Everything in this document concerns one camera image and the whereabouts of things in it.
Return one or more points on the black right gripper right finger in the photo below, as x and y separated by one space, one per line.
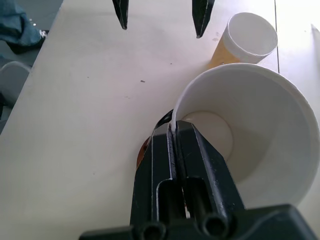
200 162

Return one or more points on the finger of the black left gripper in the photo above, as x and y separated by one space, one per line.
122 12
201 15

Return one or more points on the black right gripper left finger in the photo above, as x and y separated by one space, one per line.
160 155

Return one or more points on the large white paper cup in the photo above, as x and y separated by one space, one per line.
270 120

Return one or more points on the orange paper cup white inside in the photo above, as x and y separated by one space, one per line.
250 35

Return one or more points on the black shoe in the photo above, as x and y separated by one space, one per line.
22 47

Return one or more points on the blue denim fabric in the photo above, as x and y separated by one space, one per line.
15 25

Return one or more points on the grey rounded bin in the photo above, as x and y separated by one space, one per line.
12 80

